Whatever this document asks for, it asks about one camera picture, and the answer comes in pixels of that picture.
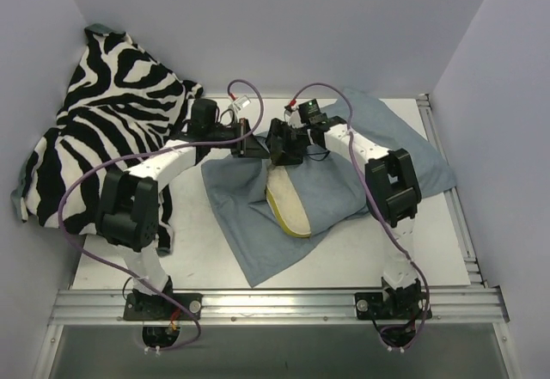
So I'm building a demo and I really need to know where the aluminium extrusion rail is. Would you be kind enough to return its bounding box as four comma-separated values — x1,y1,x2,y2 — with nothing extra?
50,285,509,326

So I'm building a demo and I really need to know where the cream pillow with yellow edge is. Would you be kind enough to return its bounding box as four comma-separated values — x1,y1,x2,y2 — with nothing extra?
266,165,312,239

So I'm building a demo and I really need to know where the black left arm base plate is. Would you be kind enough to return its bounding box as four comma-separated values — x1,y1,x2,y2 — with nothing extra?
122,291,203,321

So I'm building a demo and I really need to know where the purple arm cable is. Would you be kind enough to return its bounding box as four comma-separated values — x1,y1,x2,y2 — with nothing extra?
57,79,264,351
285,82,432,350

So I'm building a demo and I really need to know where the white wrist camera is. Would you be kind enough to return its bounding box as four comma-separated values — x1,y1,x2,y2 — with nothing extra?
229,95,251,113
284,100,310,128

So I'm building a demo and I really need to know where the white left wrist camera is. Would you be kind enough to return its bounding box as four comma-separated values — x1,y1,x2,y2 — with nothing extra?
229,95,251,113

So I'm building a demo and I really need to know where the blue-grey fabric pillowcase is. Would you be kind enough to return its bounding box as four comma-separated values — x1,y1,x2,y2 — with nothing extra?
201,89,456,287

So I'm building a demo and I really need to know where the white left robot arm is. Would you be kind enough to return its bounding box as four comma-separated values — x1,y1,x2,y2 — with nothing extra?
96,99,270,320

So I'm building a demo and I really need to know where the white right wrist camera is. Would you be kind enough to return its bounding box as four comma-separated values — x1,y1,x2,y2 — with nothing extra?
284,100,310,128

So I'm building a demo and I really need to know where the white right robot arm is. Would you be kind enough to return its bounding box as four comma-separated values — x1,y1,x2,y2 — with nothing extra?
266,100,425,318

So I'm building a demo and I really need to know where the zebra print cushion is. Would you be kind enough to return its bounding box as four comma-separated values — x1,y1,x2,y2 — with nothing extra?
10,24,204,229

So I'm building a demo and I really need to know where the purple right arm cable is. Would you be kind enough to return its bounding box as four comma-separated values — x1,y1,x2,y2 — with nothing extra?
285,82,432,350

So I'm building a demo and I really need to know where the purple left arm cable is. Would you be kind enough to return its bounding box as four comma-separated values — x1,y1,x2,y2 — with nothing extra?
57,79,264,351

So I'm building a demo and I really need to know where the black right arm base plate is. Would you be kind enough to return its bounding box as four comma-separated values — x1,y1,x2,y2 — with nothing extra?
354,291,426,322

